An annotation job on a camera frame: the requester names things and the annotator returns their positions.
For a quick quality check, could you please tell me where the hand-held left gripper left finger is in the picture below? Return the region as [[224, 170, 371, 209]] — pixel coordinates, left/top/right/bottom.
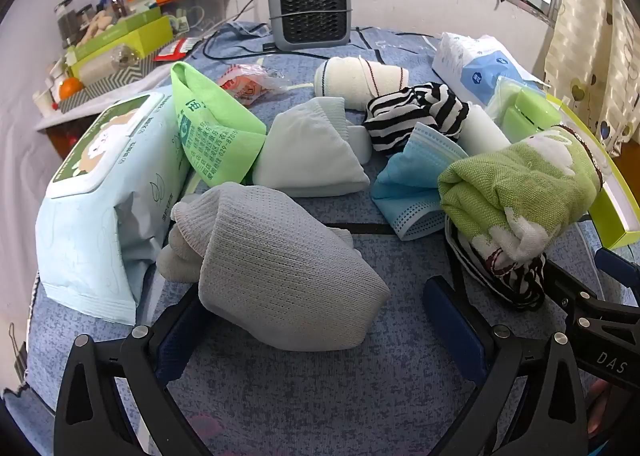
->
[[52, 286, 226, 456]]

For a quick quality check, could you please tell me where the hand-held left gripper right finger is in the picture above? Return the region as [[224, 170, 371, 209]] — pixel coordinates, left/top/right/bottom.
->
[[422, 276, 589, 456]]

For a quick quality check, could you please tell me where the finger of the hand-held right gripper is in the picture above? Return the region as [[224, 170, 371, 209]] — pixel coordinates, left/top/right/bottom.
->
[[542, 258, 640, 333], [594, 246, 640, 284]]

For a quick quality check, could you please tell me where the lime green cardboard box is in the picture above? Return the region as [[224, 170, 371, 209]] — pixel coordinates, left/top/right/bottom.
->
[[544, 92, 640, 250]]

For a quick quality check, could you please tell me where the green towel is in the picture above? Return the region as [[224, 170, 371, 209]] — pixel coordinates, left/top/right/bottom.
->
[[437, 128, 602, 278]]

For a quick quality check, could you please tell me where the grey knit sock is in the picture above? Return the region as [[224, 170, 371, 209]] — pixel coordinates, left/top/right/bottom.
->
[[155, 181, 392, 353]]

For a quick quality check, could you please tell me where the blue face mask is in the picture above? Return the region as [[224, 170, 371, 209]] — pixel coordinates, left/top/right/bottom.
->
[[371, 122, 469, 243]]

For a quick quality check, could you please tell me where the black white striped sock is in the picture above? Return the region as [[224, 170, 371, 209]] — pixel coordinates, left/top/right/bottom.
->
[[362, 82, 471, 158]]

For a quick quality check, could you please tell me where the pale mint sock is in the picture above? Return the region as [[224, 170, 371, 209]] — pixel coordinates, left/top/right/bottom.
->
[[251, 97, 374, 199]]

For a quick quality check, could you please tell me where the green printed fabric bag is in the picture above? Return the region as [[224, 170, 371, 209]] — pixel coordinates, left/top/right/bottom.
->
[[170, 61, 267, 184]]

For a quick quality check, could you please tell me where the white bandage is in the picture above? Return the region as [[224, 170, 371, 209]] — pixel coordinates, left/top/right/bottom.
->
[[314, 56, 411, 110]]

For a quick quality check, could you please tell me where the pink item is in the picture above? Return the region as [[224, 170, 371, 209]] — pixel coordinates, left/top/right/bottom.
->
[[217, 62, 292, 105]]

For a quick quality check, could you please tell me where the person's right hand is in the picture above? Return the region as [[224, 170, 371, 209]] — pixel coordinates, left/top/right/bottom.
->
[[586, 380, 617, 438]]

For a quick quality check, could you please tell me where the dark striped fabric bundle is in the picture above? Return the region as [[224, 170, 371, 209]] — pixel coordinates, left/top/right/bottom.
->
[[444, 215, 548, 313]]

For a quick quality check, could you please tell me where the blue bed sheet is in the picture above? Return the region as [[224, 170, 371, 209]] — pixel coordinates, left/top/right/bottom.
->
[[25, 21, 640, 456]]

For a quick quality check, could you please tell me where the wet wipes pack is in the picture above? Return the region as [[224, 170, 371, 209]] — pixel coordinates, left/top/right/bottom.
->
[[35, 91, 195, 327]]

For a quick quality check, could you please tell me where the lime green plastic jar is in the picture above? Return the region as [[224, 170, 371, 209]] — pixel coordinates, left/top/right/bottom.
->
[[499, 86, 564, 143]]

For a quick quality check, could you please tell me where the clear plastic bag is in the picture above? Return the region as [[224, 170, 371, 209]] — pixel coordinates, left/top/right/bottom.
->
[[486, 75, 547, 113]]

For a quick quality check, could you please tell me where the heart print curtain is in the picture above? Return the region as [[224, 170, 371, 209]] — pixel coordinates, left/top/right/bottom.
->
[[541, 0, 640, 158]]

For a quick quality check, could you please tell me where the white blue tissue pack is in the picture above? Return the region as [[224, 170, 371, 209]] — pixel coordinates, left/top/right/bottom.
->
[[431, 31, 545, 108]]

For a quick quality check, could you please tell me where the grey zigzag patterned box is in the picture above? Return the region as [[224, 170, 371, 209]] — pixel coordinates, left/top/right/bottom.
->
[[59, 55, 157, 115]]

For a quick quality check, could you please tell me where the orange fruit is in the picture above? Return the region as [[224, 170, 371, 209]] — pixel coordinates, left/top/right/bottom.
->
[[58, 77, 85, 101]]

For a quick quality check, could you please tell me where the red white paper booklet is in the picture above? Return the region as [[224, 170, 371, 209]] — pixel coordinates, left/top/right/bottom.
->
[[153, 37, 199, 63]]

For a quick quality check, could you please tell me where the lime green flat box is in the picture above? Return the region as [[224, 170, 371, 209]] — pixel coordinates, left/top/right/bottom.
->
[[66, 15, 174, 81]]

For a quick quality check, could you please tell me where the beige plush toy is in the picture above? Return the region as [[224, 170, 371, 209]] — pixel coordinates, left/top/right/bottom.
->
[[81, 10, 122, 43]]

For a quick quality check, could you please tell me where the tall glass jar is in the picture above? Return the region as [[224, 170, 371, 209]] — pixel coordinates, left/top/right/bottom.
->
[[54, 0, 76, 45]]

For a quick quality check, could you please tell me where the grey fan heater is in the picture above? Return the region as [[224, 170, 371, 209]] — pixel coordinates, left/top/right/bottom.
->
[[267, 0, 354, 54]]

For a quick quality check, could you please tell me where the black heater cable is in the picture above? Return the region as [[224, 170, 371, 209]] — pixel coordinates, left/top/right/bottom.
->
[[202, 22, 277, 61]]

